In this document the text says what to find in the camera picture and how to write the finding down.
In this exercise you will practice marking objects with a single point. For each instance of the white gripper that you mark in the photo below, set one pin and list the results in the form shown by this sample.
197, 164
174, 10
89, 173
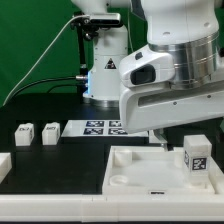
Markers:
155, 106

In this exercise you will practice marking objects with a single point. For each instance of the white square table top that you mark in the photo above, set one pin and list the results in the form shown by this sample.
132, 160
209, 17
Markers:
139, 170

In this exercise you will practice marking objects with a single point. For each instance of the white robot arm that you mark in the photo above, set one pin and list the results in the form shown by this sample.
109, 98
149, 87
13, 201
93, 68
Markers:
178, 76

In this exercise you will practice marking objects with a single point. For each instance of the white sheet with tags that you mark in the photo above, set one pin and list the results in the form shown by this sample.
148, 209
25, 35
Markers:
101, 128

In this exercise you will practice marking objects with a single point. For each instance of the white front fence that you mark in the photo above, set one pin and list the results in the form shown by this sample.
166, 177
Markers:
99, 208

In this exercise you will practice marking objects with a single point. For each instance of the white left fence piece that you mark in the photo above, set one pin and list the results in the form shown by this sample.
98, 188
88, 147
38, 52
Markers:
5, 165

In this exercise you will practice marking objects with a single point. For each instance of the black camera stand pole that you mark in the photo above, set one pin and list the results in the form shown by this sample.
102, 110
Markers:
81, 78

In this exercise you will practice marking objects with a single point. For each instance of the black camera on stand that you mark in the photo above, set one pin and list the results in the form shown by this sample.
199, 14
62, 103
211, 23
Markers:
101, 20

